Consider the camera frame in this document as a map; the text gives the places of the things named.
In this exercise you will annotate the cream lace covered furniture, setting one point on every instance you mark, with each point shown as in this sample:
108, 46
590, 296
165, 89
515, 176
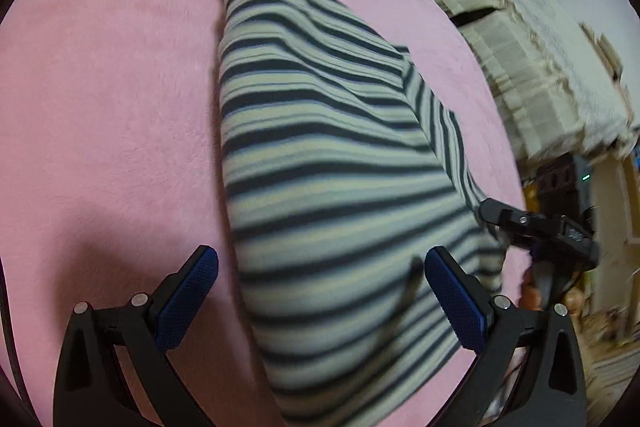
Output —
525, 57

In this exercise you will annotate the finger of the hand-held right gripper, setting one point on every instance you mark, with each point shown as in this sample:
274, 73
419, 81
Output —
502, 216

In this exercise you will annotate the wooden drawer cabinet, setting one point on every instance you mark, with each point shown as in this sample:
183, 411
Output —
615, 217

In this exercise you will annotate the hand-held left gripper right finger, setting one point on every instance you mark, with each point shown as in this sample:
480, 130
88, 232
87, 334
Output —
455, 297

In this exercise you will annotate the pink fleece bed blanket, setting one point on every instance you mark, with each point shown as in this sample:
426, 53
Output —
110, 82

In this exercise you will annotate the black white striped shirt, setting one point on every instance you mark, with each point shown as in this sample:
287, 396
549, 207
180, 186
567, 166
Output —
325, 157

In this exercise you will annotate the person's right hand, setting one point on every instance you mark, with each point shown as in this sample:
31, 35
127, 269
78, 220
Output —
532, 292

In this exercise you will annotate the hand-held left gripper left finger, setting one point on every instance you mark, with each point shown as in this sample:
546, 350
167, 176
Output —
192, 292

